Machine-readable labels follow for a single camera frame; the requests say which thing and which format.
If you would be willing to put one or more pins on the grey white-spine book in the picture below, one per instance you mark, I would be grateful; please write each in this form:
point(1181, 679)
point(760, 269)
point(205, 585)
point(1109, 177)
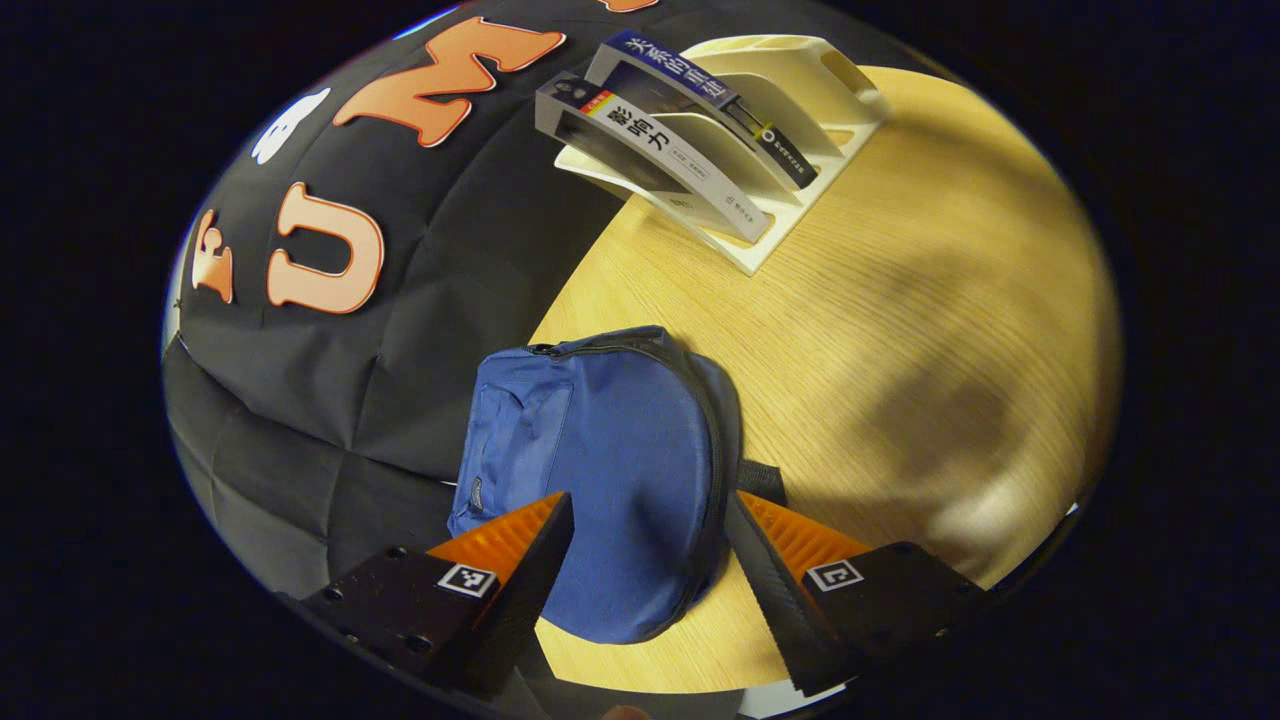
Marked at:
point(660, 140)

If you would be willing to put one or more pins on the black backdrop cloth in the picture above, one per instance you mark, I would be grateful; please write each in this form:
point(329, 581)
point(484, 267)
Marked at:
point(450, 230)

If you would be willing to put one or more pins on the white bookshelf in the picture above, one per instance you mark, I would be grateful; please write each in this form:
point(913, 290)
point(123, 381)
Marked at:
point(790, 90)

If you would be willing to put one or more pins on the blue schoolbag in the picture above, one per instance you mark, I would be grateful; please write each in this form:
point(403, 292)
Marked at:
point(620, 450)

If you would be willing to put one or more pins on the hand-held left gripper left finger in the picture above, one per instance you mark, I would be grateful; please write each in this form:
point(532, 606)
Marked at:
point(530, 590)

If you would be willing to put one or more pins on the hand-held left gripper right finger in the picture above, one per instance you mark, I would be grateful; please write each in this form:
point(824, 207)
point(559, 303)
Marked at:
point(775, 610)

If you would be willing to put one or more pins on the blue-spine book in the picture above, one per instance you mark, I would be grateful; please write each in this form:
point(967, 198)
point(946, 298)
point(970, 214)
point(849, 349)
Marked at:
point(680, 70)

